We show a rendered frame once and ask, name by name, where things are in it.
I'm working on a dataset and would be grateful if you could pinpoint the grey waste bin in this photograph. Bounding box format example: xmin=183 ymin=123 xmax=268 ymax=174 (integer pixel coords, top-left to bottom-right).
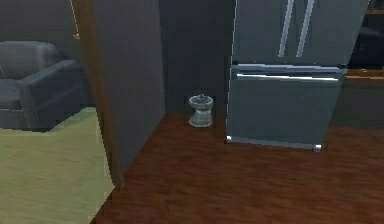
xmin=188 ymin=93 xmax=215 ymax=128

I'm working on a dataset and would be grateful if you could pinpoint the grey steel fridge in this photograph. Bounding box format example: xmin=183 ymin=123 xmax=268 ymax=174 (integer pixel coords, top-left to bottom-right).
xmin=225 ymin=0 xmax=371 ymax=153

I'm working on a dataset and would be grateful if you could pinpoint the silver fridge door handle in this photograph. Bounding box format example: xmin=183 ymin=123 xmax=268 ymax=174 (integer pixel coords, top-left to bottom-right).
xmin=295 ymin=0 xmax=315 ymax=58
xmin=277 ymin=0 xmax=296 ymax=59

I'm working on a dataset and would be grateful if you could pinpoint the dark kitchen counter cupboard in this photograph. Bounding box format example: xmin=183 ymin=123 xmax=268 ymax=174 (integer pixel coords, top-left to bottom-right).
xmin=330 ymin=68 xmax=384 ymax=131

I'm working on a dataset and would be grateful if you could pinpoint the silver fridge drawer handle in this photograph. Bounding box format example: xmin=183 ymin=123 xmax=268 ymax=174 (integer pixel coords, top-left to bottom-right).
xmin=236 ymin=73 xmax=340 ymax=83

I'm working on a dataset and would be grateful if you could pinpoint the dark grey armchair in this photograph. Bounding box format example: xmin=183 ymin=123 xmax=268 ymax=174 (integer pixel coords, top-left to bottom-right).
xmin=0 ymin=40 xmax=88 ymax=132

